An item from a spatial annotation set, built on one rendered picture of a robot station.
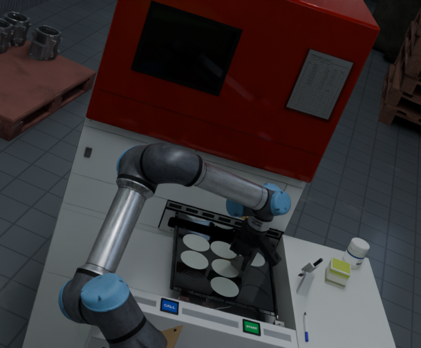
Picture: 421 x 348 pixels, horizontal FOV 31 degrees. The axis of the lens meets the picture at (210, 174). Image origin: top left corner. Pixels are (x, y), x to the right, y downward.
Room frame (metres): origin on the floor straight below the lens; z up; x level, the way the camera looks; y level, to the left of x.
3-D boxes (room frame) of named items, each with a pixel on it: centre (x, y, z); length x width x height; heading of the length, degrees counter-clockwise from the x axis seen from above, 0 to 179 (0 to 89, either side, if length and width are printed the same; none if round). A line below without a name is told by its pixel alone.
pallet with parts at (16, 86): (4.65, 1.51, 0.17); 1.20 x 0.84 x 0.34; 174
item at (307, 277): (2.16, -0.42, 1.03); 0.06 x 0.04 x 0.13; 10
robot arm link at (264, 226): (2.21, -0.21, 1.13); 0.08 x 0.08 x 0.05
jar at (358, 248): (2.45, -0.60, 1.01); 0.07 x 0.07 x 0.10
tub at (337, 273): (2.30, -0.54, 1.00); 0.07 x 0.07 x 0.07; 1
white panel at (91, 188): (2.41, 0.07, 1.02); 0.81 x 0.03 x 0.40; 100
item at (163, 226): (2.43, -0.11, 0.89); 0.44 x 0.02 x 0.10; 100
